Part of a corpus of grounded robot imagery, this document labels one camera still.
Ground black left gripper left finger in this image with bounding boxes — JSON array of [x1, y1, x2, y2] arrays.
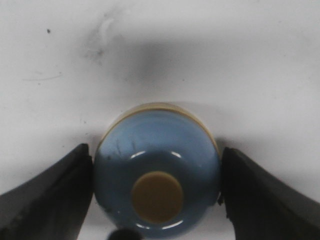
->
[[0, 143, 93, 240]]

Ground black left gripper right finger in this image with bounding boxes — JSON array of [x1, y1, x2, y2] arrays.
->
[[219, 147, 320, 240]]

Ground blue desk call bell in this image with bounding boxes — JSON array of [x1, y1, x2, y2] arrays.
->
[[93, 103, 221, 239]]

